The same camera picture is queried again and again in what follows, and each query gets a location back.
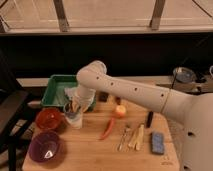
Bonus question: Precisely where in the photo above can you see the blue cup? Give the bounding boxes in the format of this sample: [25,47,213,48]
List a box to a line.
[65,112,81,120]

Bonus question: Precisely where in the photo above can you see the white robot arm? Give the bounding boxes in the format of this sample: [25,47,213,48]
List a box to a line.
[72,60,213,171]

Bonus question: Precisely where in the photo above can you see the black rectangular block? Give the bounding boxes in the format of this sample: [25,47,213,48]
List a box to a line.
[99,92,109,102]

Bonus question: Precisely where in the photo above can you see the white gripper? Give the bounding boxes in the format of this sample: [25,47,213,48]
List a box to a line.
[71,85,96,113]

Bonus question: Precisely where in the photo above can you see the purple bowl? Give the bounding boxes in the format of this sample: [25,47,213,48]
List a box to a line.
[28,131,60,163]

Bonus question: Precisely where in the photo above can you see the yellow apple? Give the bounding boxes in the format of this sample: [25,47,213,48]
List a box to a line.
[115,105,127,118]

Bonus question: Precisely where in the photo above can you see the white cup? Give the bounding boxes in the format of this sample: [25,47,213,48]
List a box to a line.
[66,115,82,129]

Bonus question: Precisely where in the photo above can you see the blue sponge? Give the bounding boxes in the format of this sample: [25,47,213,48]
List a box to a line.
[151,132,165,155]

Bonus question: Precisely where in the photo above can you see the metal cup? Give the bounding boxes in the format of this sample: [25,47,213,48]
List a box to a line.
[63,103,80,115]

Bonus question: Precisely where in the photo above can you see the metal bowl in background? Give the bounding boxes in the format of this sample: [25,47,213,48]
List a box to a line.
[173,67,196,83]

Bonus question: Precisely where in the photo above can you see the black chair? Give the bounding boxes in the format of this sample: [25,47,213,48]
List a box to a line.
[0,50,36,171]

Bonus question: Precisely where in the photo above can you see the black handled peeler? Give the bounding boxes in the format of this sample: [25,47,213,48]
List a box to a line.
[146,111,154,128]

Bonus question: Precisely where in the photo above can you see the orange bowl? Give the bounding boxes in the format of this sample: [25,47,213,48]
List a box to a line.
[35,107,62,130]

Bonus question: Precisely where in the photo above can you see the grey crumpled cloth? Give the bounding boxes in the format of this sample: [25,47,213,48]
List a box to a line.
[64,87,76,100]

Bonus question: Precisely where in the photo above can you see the green plastic tray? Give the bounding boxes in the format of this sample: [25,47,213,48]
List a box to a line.
[40,74,98,111]

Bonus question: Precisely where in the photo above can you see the metal fork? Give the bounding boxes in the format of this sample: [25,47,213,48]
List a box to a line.
[117,124,131,151]

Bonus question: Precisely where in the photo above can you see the wooden cutting board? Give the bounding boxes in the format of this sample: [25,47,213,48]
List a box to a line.
[23,95,179,171]

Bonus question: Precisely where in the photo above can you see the wooden utensil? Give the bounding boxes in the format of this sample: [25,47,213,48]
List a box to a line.
[128,124,144,151]

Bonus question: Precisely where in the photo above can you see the dark red grapes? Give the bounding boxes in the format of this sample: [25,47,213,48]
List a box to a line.
[115,97,121,105]

